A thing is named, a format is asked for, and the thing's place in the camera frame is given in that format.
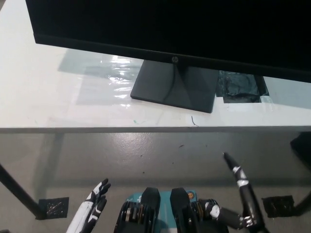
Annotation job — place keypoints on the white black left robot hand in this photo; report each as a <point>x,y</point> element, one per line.
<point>85,211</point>

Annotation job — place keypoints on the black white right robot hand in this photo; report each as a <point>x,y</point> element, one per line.
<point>247,194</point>

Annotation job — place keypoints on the black HP computer monitor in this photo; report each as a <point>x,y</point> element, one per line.
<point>145,24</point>

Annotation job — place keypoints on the black metal table leg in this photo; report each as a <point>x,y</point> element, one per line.
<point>22,194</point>
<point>303,204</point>

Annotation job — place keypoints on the black tape patch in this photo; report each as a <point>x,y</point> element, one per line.
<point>240,87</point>

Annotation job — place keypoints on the clear plastic film sheet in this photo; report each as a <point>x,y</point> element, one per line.
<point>109,77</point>

